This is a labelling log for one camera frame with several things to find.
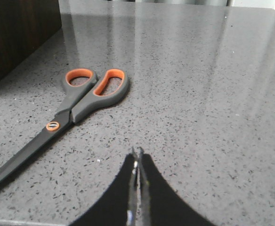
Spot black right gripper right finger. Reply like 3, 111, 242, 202
138, 148, 213, 226

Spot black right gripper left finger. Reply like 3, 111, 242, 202
71, 148, 138, 226

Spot black orange-handled scissors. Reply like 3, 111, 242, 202
0, 68, 129, 184

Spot dark wooden drawer cabinet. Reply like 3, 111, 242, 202
0, 0, 62, 80

